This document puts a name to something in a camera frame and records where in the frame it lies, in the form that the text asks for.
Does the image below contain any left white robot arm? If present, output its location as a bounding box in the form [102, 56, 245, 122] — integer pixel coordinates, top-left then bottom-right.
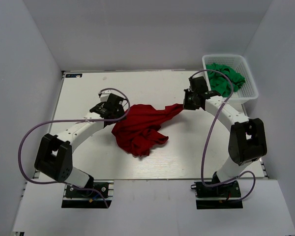
[34, 98, 125, 196]

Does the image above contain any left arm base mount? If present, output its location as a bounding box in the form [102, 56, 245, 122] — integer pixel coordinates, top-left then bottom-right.
[61, 180, 114, 209]

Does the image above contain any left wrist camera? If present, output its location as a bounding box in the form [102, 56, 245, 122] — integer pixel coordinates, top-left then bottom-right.
[98, 89, 124, 109]

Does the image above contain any white plastic basket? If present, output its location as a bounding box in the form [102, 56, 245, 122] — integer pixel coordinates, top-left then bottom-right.
[202, 54, 259, 104]

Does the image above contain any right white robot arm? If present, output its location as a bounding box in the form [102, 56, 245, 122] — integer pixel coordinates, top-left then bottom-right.
[183, 89, 267, 196]

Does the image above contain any red t-shirt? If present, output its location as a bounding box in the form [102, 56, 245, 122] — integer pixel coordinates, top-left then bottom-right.
[112, 104, 183, 157]

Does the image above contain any blue label sticker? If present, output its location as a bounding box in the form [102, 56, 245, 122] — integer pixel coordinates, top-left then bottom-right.
[65, 73, 83, 78]

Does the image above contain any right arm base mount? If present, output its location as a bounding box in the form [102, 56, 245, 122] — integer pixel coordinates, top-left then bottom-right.
[190, 181, 243, 209]

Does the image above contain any green t-shirt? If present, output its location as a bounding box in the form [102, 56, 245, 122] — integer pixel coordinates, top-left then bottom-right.
[206, 63, 245, 97]

